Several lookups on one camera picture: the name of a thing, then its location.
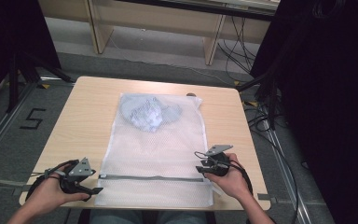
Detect metal floor rail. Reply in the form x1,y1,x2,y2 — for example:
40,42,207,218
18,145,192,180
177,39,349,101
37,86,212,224
0,79,40,171
260,122,313,224

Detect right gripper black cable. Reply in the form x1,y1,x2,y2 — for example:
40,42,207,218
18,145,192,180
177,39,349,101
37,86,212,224
228,161,254,196

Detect black floor cables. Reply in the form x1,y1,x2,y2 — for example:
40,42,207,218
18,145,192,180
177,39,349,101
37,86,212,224
243,98,310,224

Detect black curtain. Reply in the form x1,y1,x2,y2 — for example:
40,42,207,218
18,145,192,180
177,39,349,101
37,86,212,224
250,0,358,224
0,0,62,108

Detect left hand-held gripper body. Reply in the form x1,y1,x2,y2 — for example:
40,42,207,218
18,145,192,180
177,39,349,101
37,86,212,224
60,157,97,194

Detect grey-blue crumpled garment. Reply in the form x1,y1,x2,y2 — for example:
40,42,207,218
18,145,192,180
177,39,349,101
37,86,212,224
118,94,183,133

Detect thin black wire loop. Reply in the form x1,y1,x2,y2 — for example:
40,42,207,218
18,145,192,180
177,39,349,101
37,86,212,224
194,150,209,161

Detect white mesh laundry bag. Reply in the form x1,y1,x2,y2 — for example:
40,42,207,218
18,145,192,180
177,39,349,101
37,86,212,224
94,92,214,209

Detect person's left hand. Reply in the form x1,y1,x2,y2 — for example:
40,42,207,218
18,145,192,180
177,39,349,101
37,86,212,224
27,165,92,217

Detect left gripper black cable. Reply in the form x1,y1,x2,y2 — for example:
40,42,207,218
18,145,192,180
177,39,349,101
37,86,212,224
25,159,79,202

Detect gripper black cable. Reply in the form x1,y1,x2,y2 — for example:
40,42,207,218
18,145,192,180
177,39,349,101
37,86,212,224
228,161,254,196
25,159,79,202

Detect person's right leg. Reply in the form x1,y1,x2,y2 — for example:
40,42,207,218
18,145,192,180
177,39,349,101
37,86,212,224
158,210,209,224

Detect light wooden desk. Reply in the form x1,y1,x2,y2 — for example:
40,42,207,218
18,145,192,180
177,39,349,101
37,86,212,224
37,0,282,67

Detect hanging black cable bundle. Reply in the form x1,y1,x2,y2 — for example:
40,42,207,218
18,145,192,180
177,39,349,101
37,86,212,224
217,15,259,76

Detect person's right hand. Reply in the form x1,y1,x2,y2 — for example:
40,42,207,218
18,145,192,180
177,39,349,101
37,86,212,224
204,152,252,202

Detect black metal stand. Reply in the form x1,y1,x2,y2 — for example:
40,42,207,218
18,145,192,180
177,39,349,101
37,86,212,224
7,51,76,114
236,72,282,131

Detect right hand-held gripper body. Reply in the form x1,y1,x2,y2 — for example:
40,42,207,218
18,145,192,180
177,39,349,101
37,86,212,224
204,144,234,177

